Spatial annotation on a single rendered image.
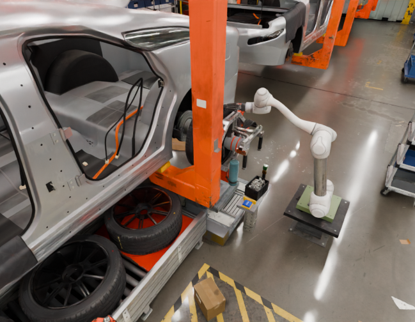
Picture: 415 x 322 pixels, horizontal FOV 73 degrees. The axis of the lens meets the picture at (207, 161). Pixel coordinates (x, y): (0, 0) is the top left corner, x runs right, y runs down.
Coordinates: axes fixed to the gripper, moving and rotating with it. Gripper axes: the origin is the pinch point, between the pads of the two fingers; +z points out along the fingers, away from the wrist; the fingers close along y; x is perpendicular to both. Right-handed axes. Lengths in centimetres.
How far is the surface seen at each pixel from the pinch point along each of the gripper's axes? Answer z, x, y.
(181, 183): 31, -47, -49
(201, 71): 9, 53, -50
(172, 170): 42, -48, -33
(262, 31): -43, -13, 256
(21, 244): 100, -9, -140
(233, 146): -10.9, -32.7, -13.6
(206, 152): 7, -6, -56
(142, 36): 52, 65, -21
